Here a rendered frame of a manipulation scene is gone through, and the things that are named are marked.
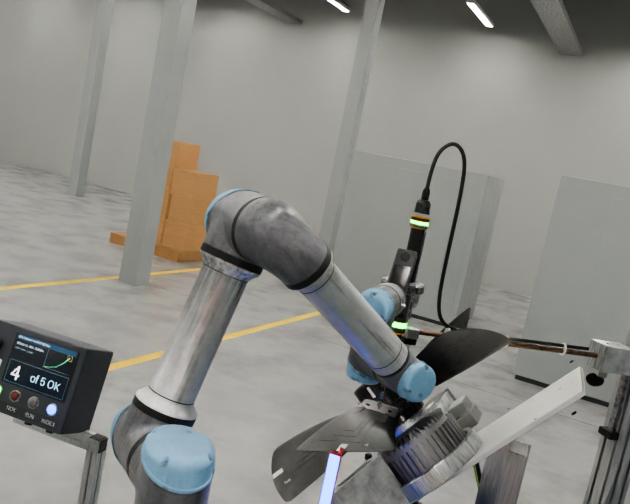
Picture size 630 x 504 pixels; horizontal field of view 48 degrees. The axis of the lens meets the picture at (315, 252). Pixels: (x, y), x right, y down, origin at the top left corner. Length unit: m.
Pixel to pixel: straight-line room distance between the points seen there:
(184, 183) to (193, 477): 8.85
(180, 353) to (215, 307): 0.10
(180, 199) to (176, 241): 0.58
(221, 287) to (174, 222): 8.77
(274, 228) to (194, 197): 8.76
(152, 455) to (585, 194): 6.32
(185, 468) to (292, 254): 0.37
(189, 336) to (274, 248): 0.23
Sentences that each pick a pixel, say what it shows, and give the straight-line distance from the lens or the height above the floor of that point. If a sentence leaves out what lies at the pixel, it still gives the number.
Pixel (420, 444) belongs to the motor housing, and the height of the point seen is 1.13.
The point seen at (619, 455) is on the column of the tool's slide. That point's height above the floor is 1.14.
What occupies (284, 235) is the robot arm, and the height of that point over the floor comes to 1.62.
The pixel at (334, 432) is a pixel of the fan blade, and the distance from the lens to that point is 1.64.
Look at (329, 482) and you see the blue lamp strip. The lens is 1.48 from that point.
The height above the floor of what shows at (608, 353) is 1.41.
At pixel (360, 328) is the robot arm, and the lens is 1.23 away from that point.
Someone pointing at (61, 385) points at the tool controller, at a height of 1.17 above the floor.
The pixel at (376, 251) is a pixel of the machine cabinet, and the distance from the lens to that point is 9.29.
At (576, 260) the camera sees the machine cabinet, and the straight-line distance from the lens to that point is 7.19.
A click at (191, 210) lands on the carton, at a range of 9.88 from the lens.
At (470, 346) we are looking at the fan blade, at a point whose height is 1.39.
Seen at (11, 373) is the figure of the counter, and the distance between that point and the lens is 1.72.
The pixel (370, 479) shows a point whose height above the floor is 1.03.
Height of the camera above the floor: 1.75
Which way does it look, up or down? 7 degrees down
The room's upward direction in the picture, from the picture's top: 11 degrees clockwise
